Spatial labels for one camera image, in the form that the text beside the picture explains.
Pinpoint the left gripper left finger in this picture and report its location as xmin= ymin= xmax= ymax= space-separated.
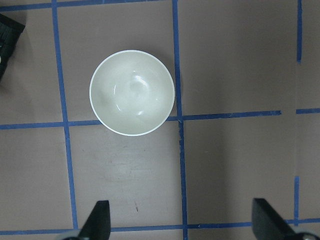
xmin=56 ymin=199 xmax=111 ymax=240

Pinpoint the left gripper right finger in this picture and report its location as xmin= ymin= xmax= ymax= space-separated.
xmin=251 ymin=197 xmax=320 ymax=240

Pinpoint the cream bowl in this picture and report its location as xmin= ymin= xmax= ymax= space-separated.
xmin=89 ymin=50 xmax=176 ymax=137

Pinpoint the black dish rack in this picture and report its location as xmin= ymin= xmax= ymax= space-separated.
xmin=0 ymin=14 xmax=26 ymax=79

